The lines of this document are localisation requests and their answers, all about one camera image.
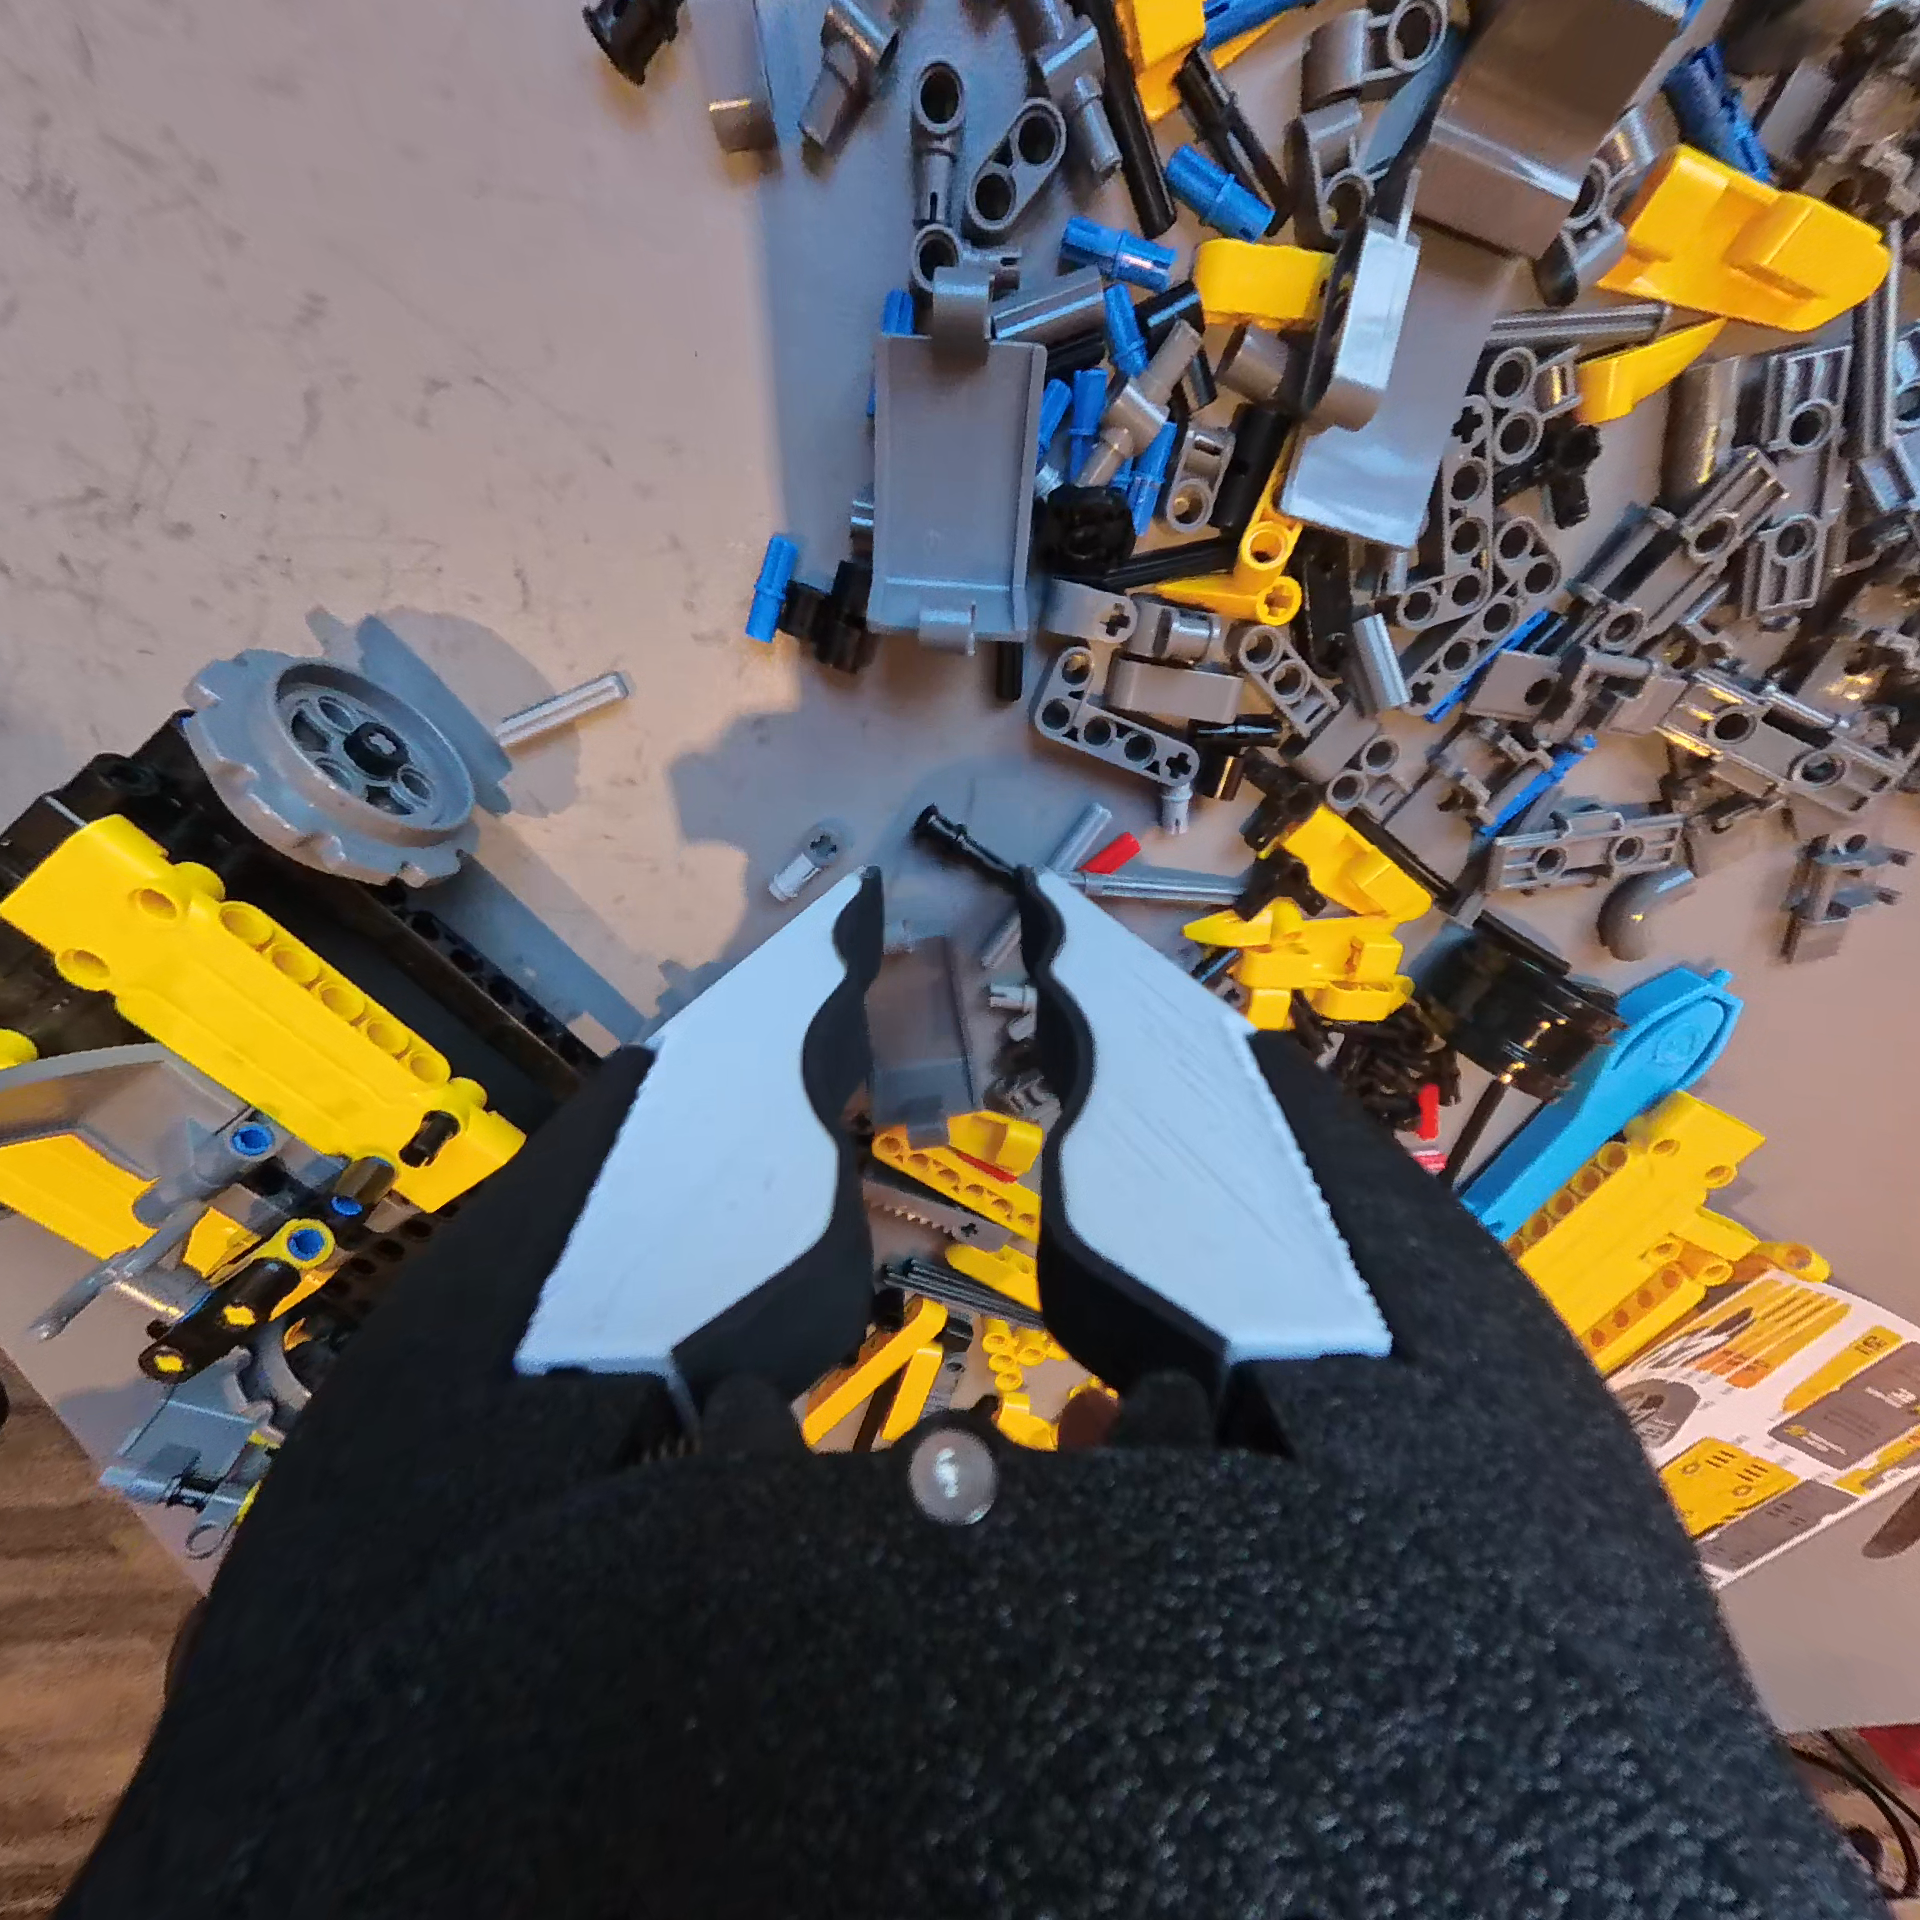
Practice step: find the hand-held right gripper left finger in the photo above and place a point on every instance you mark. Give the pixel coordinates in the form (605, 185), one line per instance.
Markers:
(690, 1185)

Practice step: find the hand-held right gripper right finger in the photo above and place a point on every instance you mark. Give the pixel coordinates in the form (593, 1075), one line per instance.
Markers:
(1214, 1185)

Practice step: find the black seat brick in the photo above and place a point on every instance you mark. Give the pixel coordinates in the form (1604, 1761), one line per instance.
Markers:
(1515, 1005)

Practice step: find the large yellow panel brick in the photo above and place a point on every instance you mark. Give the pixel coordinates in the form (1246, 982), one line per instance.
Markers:
(1635, 1215)

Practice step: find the blue brick separator tool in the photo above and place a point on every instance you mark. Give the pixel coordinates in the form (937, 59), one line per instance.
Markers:
(1635, 1050)

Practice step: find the grey elbow pipe brick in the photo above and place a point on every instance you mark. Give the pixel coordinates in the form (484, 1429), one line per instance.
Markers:
(1635, 908)

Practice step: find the yellow holed beam brick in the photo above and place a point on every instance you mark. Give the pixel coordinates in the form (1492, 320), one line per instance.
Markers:
(960, 1171)

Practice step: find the grey curved panel brick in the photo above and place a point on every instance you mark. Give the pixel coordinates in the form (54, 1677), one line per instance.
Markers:
(918, 1020)

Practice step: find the grey rectangular panel brick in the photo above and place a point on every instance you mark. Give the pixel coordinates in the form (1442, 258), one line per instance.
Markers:
(953, 480)

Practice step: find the yellow grey brick vehicle model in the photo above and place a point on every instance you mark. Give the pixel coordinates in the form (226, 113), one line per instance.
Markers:
(225, 961)

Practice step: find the pile of loose brick parts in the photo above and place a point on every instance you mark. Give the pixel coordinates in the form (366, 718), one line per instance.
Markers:
(1501, 600)

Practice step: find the printed sticker sheet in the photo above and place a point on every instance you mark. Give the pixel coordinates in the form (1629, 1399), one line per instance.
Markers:
(1771, 1411)

